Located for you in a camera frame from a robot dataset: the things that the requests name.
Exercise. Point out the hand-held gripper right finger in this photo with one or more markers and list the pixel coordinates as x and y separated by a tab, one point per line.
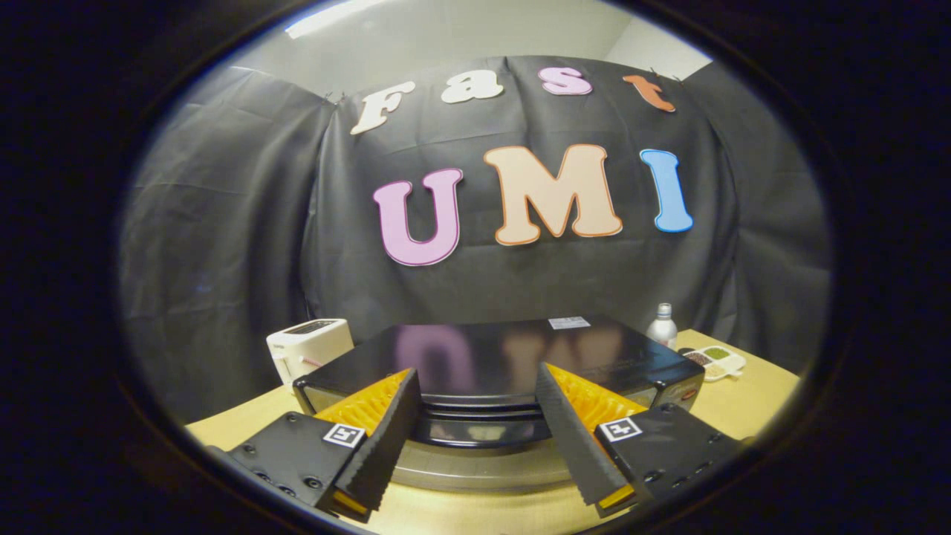
572	446

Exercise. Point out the black backdrop cloth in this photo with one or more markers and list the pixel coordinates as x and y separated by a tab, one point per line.
238	260

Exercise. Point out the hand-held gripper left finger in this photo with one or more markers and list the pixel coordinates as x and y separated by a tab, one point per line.
386	446

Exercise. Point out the white slot toaster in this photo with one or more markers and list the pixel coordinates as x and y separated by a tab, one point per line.
308	345

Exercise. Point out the white divided tray of seeds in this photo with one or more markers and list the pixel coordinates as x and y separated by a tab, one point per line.
717	362

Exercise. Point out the black toaster oven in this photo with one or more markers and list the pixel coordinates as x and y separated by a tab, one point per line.
483	357

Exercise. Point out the silver bottle with pink label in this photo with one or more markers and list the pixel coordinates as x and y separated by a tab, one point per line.
663	327

